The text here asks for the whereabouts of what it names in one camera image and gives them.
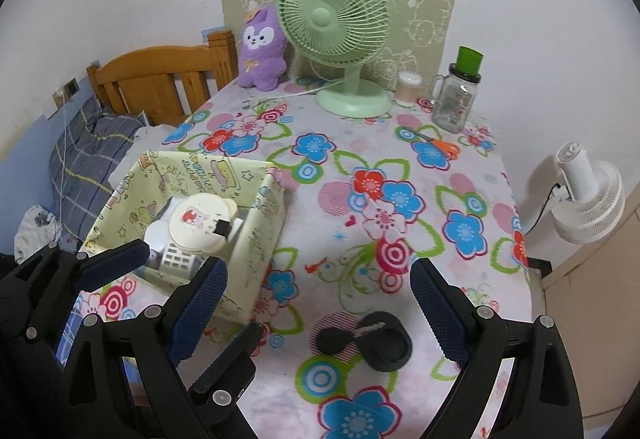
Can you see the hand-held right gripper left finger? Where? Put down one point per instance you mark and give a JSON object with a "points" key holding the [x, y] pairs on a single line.
{"points": [[200, 309]]}

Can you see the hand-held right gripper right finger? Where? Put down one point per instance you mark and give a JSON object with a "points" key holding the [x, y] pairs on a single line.
{"points": [[440, 314]]}

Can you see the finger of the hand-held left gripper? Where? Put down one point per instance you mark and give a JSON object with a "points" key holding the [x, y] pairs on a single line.
{"points": [[230, 359], [115, 266]]}

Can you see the white oval case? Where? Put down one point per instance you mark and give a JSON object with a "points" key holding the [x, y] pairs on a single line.
{"points": [[157, 234]]}

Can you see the black round lidded case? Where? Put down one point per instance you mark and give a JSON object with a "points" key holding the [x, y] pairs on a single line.
{"points": [[390, 349]]}

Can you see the yellow printed storage box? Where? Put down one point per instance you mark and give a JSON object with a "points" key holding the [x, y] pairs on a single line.
{"points": [[260, 229]]}

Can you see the white remote control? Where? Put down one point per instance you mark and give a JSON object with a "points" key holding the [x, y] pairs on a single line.
{"points": [[175, 261]]}

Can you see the white patterned clothing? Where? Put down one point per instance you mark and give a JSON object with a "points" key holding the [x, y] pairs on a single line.
{"points": [[37, 224]]}

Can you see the plaid blue pillow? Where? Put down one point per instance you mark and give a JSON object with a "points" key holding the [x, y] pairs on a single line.
{"points": [[80, 154]]}

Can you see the beige cabinet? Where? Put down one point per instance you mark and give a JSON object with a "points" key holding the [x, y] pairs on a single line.
{"points": [[590, 299]]}

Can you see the white circulator fan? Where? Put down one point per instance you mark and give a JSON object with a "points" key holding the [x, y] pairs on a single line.
{"points": [[595, 199]]}

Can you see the wooden bed headboard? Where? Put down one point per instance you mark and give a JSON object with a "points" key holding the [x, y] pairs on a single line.
{"points": [[150, 64]]}

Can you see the glass jar with green lid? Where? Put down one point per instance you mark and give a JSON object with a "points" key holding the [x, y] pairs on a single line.
{"points": [[452, 104]]}

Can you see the cotton swab container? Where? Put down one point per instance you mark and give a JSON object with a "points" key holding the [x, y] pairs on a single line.
{"points": [[407, 91]]}

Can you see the purple plush toy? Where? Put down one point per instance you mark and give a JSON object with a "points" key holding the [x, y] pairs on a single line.
{"points": [[262, 64]]}

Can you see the blue sheet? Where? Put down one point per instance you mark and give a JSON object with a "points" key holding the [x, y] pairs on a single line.
{"points": [[210, 33]]}

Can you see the beige printed board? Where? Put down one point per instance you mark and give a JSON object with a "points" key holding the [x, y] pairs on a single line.
{"points": [[425, 19]]}

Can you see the green desk fan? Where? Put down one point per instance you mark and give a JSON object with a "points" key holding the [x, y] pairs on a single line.
{"points": [[325, 19]]}

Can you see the wall socket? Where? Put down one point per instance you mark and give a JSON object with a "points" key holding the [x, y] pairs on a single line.
{"points": [[71, 87]]}

